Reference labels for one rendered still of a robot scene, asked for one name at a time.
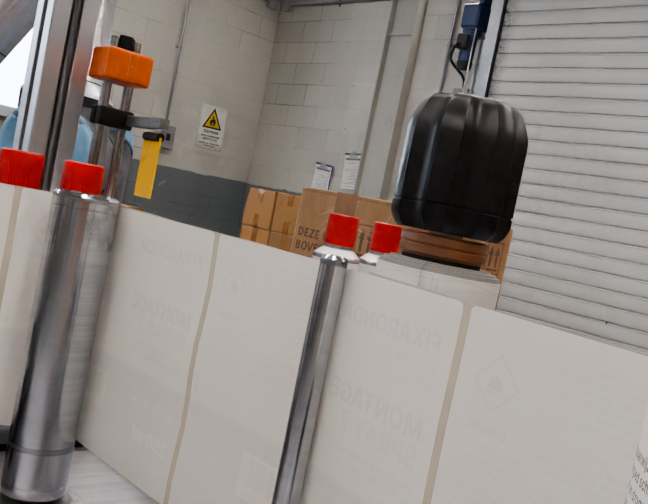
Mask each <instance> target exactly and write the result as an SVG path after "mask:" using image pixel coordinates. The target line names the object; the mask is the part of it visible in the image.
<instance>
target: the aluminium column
mask: <svg viewBox="0 0 648 504"><path fill-rule="evenodd" d="M73 1H74V0H39V1H38V6H37V12H36V18H35V23H34V29H33V35H32V40H31V46H30V51H29V57H28V63H27V68H26V74H25V79H24V85H23V91H22V96H21V102H20V107H19V113H18V119H17V124H16V130H15V135H14V141H13V147H12V148H13V149H18V150H23V151H28V152H33V153H38V154H42V155H44V156H45V162H44V168H45V163H46V158H47V153H48V148H49V143H50V137H51V132H52V127H53V121H54V116H55V110H56V104H57V98H58V91H59V85H60V79H61V73H62V67H63V61H64V55H65V49H66V43H67V37H68V31H69V25H70V20H71V14H72V8H73ZM100 5H101V0H79V4H78V10H77V16H76V22H75V28H74V34H73V40H72V46H71V51H70V57H69V63H68V69H67V75H66V82H65V88H64V94H63V100H62V106H61V112H60V118H59V124H58V129H57V134H56V140H55V145H54V150H53V155H52V160H51V165H50V171H49V176H48V181H47V186H46V191H49V192H53V190H55V189H56V188H59V186H60V181H61V175H62V170H63V165H64V161H65V160H72V159H73V153H74V148H75V142H76V137H77V131H78V126H79V120H80V115H81V109H82V104H83V98H84V93H85V87H86V82H87V76H88V71H89V65H90V60H91V54H92V49H93V44H94V38H95V33H96V27H97V22H98V16H99V11H100ZM44 168H43V173H44ZM43 173H42V178H43Z"/></svg>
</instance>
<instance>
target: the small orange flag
mask: <svg viewBox="0 0 648 504"><path fill-rule="evenodd" d="M142 137H143V139H144V143H143V148H142V153H141V159H140V164H139V169H138V175H137V180H136V185H135V191H134V195H136V196H140V197H144V198H148V199H151V194H152V189H153V184H154V178H155V173H156V168H157V162H158V157H159V152H160V146H161V142H163V141H164V138H165V137H164V135H163V134H162V133H154V132H144V133H143V135H142Z"/></svg>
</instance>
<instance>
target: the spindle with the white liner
mask: <svg viewBox="0 0 648 504"><path fill-rule="evenodd" d="M527 150H528V135H527V130H526V125H525V122H524V119H523V116H522V114H521V112H520V111H519V110H518V109H516V108H513V107H511V106H510V105H509V104H507V103H505V102H502V101H499V100H496V99H492V98H487V97H482V96H478V95H473V94H466V93H444V92H440V93H432V94H430V95H428V96H427V97H425V98H424V99H423V101H422V102H421V103H420V104H419V106H418V107H417V108H416V110H415V111H414V113H413V114H412V116H411V118H410V120H409V123H408V126H407V130H406V135H405V140H404V145H403V150H402V155H401V160H400V165H399V169H398V174H397V179H396V184H395V189H394V194H393V195H394V198H393V199H392V204H391V212H392V216H393V218H394V220H395V222H396V223H397V224H400V225H405V226H410V227H415V228H420V229H425V230H429V232H424V231H419V230H414V229H409V228H405V230H402V233H401V238H402V239H401V240H400V243H399V247H401V251H402V253H395V252H390V253H384V255H380V256H379V258H377V263H376V269H375V273H376V274H379V275H382V276H385V277H389V278H392V279H395V280H399V281H402V282H405V283H409V284H412V285H416V286H419V287H422V288H426V289H429V290H432V291H435V292H438V293H441V294H444V295H447V296H451V297H454V298H457V299H460V300H463V301H466V302H469V303H472V304H475V305H478V306H482V307H485V308H489V309H492V310H495V307H496V302H497V298H498V294H499V290H500V286H501V283H500V279H497V278H496V276H495V275H492V274H491V273H490V272H487V271H483V270H480V267H482V265H483V264H484V265H485V264H486V260H487V257H486V255H488V250H489V248H488V247H486V246H487V244H483V243H478V242H473V241H469V240H464V239H463V237H464V238H469V239H474V240H479V241H484V242H490V243H495V244H498V243H500V242H501V241H503V240H504V239H505V238H506V237H507V235H508V234H509V232H510V229H511V225H512V221H511V219H513V216H514V211H515V207H516V202H517V197H518V193H519V188H520V183H521V179H522V174H523V169H524V164H525V160H526V155H527Z"/></svg>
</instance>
